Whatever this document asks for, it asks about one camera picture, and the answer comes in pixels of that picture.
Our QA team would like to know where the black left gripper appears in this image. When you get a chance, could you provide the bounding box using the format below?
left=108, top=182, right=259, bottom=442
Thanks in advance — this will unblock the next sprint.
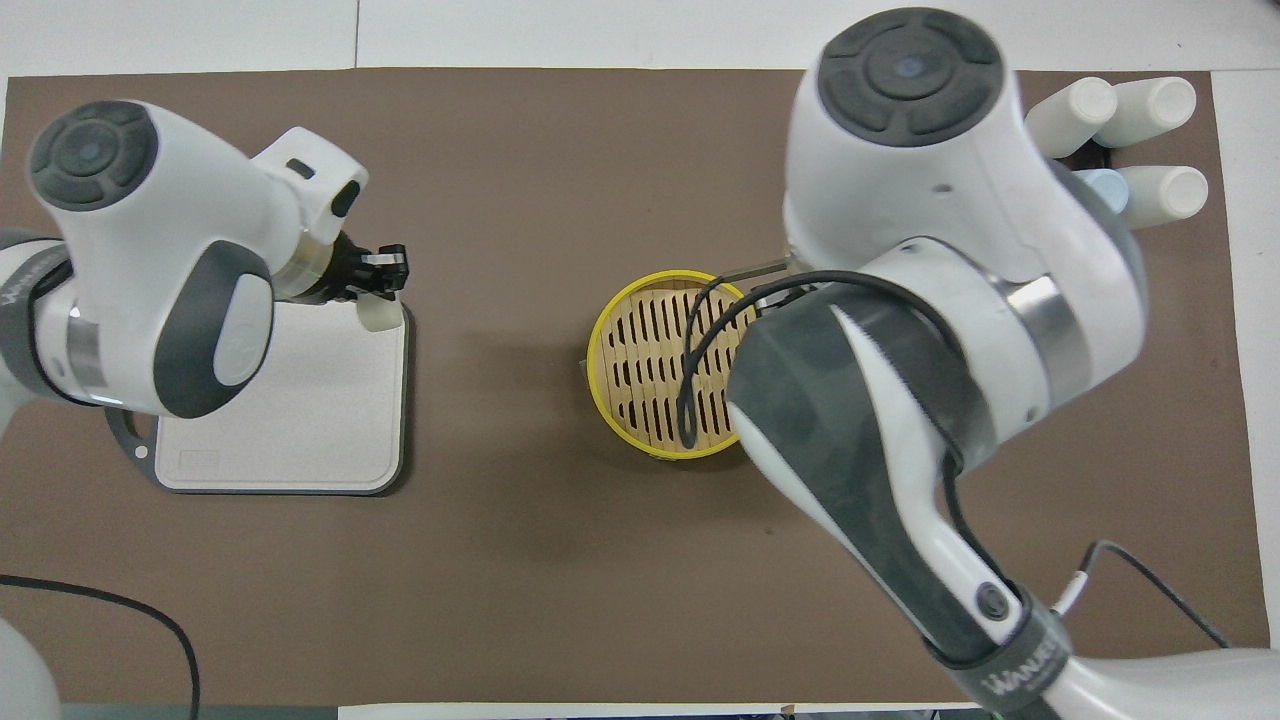
left=298, top=230, right=410, bottom=307

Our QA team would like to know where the white steamed bun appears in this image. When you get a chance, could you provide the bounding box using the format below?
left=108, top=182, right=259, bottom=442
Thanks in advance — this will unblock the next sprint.
left=357, top=291, right=405, bottom=332

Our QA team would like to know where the yellow-rimmed bamboo steamer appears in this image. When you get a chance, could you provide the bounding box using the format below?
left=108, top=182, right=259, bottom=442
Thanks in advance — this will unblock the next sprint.
left=586, top=270, right=773, bottom=461

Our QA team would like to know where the grey cutting board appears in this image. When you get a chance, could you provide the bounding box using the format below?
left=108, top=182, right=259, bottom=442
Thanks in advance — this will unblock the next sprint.
left=105, top=296, right=412, bottom=497

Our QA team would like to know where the brown table mat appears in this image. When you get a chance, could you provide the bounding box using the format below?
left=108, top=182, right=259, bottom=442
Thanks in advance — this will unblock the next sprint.
left=0, top=68, right=1273, bottom=707

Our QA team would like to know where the white plastic bottle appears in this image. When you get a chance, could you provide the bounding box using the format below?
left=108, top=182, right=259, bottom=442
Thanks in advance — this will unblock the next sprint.
left=1024, top=77, right=1119, bottom=160
left=1094, top=77, right=1198, bottom=150
left=1108, top=165, right=1210, bottom=230

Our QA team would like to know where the light blue plastic bottle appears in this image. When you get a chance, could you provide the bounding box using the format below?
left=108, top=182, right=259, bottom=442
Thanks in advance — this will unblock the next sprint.
left=1074, top=168, right=1131, bottom=217

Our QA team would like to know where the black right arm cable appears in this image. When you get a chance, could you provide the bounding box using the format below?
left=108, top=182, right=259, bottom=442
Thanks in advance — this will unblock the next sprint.
left=676, top=257, right=1233, bottom=651

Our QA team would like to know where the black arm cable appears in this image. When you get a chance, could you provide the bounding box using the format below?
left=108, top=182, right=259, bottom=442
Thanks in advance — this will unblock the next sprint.
left=0, top=574, right=202, bottom=720
left=676, top=257, right=1233, bottom=651

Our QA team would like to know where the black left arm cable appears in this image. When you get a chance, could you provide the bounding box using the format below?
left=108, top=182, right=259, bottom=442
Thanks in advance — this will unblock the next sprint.
left=0, top=574, right=202, bottom=720

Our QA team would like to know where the black velcro strap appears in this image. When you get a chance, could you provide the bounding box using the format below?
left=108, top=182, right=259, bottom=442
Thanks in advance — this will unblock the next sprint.
left=828, top=298, right=1003, bottom=473
left=923, top=588, right=1074, bottom=714

